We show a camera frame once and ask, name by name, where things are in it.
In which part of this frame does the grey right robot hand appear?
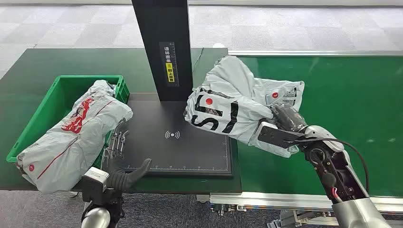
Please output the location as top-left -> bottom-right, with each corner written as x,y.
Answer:
270,104 -> 308,133

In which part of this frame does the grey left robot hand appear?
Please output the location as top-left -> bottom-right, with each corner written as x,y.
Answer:
101,118 -> 153,187

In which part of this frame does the grey mailer bag black print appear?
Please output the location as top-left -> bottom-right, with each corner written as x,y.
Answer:
183,56 -> 306,159

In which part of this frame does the black inbound scanner machine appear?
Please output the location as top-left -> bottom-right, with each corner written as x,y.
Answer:
105,0 -> 234,178

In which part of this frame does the green conveyor belt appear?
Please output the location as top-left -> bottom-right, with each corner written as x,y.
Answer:
229,56 -> 403,198

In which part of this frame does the grey mailer bag red print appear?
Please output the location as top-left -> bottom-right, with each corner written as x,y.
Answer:
16,80 -> 134,194

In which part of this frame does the green plastic crate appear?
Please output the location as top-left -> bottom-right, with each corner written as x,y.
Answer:
6,75 -> 130,169

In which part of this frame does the black yellow label sticker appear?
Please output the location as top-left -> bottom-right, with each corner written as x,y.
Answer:
158,41 -> 180,87

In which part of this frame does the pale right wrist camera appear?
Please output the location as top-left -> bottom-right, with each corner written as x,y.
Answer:
253,122 -> 304,149

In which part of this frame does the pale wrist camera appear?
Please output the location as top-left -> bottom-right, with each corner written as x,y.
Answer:
81,167 -> 110,206
253,122 -> 304,149

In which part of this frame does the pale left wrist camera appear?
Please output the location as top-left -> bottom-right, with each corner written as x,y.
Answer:
81,167 -> 110,206

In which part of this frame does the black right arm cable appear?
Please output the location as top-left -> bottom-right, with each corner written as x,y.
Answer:
284,138 -> 370,193

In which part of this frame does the thin dark cable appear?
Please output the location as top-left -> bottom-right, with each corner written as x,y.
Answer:
192,47 -> 205,74

